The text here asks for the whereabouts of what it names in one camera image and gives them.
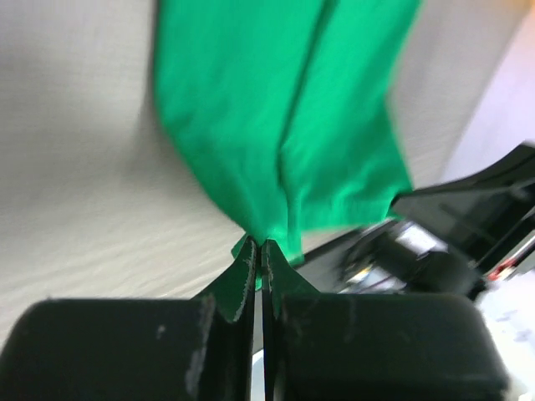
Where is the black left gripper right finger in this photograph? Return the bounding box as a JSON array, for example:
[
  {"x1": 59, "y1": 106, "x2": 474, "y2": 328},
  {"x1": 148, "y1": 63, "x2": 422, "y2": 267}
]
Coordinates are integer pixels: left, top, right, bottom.
[{"x1": 260, "y1": 240, "x2": 319, "y2": 400}]

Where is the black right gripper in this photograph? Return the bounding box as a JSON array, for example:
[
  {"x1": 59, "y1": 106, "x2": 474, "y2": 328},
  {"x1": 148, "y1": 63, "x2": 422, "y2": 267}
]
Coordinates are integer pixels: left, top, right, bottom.
[{"x1": 342, "y1": 143, "x2": 534, "y2": 300}]

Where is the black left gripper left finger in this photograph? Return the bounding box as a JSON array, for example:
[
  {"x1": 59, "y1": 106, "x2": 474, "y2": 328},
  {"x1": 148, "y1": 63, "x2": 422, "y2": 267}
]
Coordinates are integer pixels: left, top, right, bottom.
[{"x1": 190, "y1": 237, "x2": 256, "y2": 400}]

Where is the green t-shirt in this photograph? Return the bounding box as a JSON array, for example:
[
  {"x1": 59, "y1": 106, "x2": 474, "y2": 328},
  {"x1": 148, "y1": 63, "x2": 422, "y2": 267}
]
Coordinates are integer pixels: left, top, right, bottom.
[{"x1": 153, "y1": 1, "x2": 420, "y2": 262}]

